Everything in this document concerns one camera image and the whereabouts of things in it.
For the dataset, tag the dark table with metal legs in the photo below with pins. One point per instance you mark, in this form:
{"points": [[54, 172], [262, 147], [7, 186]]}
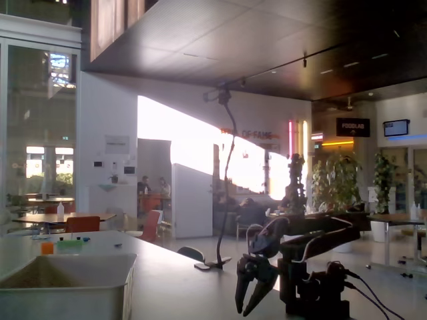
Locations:
{"points": [[397, 218]]}

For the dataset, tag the small potted plant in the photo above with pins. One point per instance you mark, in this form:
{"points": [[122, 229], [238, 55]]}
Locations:
{"points": [[114, 178]]}

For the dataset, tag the orange chair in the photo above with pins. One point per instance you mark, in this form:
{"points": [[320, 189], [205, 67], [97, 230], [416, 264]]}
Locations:
{"points": [[82, 223]]}

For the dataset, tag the white partition panel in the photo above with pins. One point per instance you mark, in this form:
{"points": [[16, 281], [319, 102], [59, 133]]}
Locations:
{"points": [[191, 201]]}

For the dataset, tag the black follower gripper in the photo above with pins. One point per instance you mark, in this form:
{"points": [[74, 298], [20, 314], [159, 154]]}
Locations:
{"points": [[256, 269]]}

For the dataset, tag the red chair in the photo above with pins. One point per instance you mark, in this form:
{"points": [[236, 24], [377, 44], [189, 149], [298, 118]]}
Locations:
{"points": [[150, 226]]}

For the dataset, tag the black foodlab sign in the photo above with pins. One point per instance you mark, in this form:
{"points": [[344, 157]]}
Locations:
{"points": [[353, 127]]}

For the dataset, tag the orange light strip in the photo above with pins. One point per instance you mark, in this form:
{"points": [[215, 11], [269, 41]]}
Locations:
{"points": [[337, 142]]}

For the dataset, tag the tall dark plant column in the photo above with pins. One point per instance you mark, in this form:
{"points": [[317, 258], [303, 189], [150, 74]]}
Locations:
{"points": [[297, 187]]}

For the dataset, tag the white plastic bin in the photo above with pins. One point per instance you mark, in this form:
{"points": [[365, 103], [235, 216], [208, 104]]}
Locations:
{"points": [[66, 301]]}

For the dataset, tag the tall plant in white pot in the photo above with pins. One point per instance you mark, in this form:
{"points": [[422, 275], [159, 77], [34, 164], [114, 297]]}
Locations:
{"points": [[383, 181]]}

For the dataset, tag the white neon tube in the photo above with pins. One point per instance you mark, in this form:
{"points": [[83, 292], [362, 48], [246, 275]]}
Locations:
{"points": [[304, 141]]}

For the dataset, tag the dark sofa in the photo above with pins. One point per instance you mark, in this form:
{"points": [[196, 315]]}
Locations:
{"points": [[227, 217]]}

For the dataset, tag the dark teal perforated chair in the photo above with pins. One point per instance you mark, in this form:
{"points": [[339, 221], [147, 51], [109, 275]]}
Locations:
{"points": [[190, 252]]}

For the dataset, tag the large leafy indoor plant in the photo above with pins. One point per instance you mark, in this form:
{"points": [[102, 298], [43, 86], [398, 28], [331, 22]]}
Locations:
{"points": [[337, 187]]}

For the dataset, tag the black SO-100 follower arm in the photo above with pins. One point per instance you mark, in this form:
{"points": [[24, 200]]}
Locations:
{"points": [[320, 243]]}

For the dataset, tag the seated person in light top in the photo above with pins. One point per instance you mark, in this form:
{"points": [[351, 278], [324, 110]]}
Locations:
{"points": [[165, 187]]}

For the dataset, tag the wall monitor screen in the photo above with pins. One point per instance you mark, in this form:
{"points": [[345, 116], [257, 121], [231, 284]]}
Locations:
{"points": [[396, 128]]}

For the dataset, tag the orange cube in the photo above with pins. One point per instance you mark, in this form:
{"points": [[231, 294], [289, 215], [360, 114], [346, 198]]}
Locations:
{"points": [[47, 248]]}

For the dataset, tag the pink neon tube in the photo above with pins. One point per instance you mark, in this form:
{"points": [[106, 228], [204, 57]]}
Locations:
{"points": [[290, 139]]}

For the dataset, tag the black gooseneck clamp holder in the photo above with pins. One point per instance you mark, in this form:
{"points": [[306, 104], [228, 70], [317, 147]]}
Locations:
{"points": [[227, 173]]}

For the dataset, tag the person lounging on sofa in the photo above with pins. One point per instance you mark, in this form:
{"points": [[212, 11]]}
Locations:
{"points": [[248, 205]]}

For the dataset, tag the wooden cafe table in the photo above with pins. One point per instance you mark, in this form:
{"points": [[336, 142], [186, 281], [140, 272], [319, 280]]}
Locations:
{"points": [[50, 218], [50, 200]]}

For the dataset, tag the clear plastic bottle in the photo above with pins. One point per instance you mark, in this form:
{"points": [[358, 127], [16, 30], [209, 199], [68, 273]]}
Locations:
{"points": [[60, 211], [413, 211]]}

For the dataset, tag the seated person in dark top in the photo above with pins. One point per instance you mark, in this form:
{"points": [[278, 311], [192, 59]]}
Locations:
{"points": [[143, 184]]}

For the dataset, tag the green block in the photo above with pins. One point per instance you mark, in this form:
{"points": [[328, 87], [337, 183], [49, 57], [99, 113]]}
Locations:
{"points": [[70, 245]]}

